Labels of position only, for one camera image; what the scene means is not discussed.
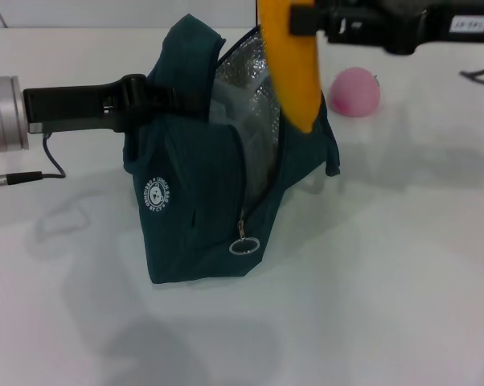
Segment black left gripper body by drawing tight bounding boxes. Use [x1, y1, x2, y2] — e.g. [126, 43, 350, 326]
[23, 74, 129, 133]

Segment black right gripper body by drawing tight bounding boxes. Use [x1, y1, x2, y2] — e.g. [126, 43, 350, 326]
[338, 0, 484, 56]

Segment yellow banana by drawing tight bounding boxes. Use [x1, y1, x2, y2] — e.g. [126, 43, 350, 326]
[257, 0, 322, 134]

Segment pink peach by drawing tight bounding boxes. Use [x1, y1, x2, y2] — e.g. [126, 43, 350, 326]
[330, 67, 382, 117]

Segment dark teal insulated lunch bag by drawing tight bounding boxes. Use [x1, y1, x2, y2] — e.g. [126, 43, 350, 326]
[123, 14, 342, 285]

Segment clear container with blue-rimmed lid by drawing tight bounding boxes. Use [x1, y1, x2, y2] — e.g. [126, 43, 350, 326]
[209, 100, 285, 194]

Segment left gripper grey cable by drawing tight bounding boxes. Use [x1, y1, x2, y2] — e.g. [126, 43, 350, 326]
[0, 132, 67, 187]

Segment gripper grey cable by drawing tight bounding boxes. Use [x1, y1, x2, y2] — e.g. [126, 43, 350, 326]
[0, 132, 67, 187]
[458, 51, 484, 88]

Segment right gripper grey cable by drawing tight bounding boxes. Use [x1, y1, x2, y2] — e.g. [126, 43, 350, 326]
[458, 51, 484, 88]

